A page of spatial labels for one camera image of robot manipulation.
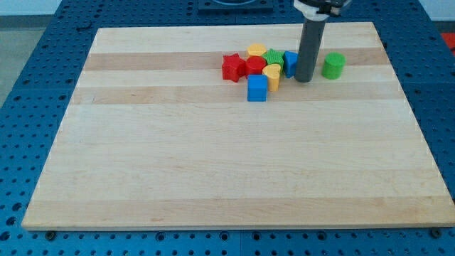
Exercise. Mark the wooden board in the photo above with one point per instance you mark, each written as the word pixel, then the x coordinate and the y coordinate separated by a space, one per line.
pixel 155 139

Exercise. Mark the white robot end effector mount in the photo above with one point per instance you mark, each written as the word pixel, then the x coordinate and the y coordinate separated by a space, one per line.
pixel 320 10

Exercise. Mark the blue triangle block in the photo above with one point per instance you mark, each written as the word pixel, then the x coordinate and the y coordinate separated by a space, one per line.
pixel 290 59

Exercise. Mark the green star block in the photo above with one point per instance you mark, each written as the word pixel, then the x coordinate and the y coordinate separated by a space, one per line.
pixel 273 56

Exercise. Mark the blue cube block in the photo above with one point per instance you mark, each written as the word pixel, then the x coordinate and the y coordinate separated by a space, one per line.
pixel 257 88

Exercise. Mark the red star block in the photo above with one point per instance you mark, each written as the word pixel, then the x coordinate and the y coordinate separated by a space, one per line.
pixel 233 67

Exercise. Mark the yellow hexagon block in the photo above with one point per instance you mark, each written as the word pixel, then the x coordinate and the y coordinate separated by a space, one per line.
pixel 256 49

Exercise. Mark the green cylinder block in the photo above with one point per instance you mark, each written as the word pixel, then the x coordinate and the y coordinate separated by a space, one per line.
pixel 333 65

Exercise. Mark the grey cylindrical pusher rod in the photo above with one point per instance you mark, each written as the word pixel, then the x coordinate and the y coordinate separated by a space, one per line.
pixel 311 36

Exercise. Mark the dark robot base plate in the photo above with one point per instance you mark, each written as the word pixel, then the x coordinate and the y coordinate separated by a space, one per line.
pixel 213 6

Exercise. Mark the yellow heart block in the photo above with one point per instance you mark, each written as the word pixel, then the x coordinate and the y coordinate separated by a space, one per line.
pixel 273 74

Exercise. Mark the red cylinder block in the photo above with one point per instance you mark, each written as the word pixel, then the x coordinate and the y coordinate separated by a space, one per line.
pixel 254 65

